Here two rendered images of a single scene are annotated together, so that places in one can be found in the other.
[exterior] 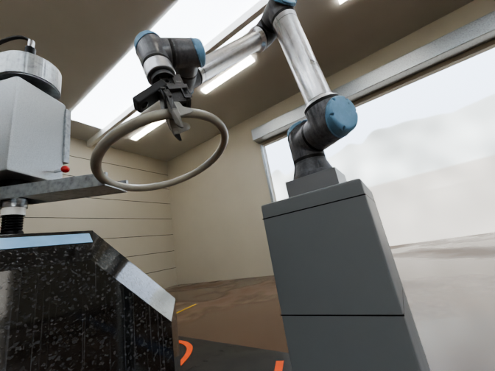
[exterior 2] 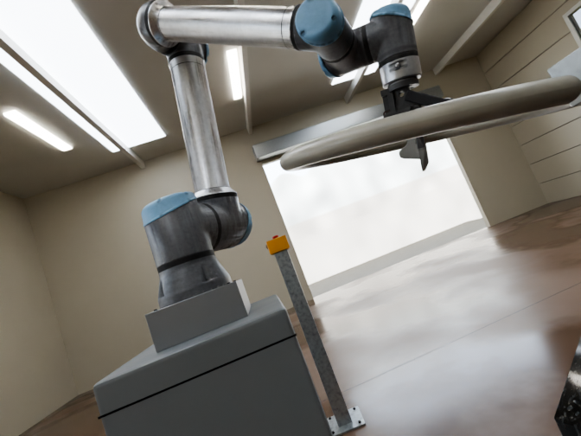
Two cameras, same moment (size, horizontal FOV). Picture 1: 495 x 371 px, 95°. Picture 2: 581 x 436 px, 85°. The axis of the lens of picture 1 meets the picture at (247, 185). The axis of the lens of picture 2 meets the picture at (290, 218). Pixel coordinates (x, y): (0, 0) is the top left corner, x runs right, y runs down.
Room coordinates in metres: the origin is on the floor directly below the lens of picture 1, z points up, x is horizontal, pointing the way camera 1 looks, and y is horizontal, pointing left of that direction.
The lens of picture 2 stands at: (1.33, 0.54, 0.94)
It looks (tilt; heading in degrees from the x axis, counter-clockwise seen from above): 7 degrees up; 231
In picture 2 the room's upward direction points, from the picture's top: 21 degrees counter-clockwise
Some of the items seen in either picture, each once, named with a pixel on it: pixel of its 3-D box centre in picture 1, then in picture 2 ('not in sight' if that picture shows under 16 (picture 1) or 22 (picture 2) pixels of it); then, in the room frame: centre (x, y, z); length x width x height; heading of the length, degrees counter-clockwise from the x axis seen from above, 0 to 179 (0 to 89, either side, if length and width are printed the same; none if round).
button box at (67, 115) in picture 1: (60, 137); not in sight; (0.96, 0.85, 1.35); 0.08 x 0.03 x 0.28; 84
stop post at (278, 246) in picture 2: not in sight; (309, 326); (0.23, -1.00, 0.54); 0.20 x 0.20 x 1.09; 53
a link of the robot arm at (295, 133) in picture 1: (306, 142); (178, 228); (1.01, -0.31, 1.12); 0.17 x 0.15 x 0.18; 24
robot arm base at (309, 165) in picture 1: (311, 169); (191, 277); (1.02, -0.31, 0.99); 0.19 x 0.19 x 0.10
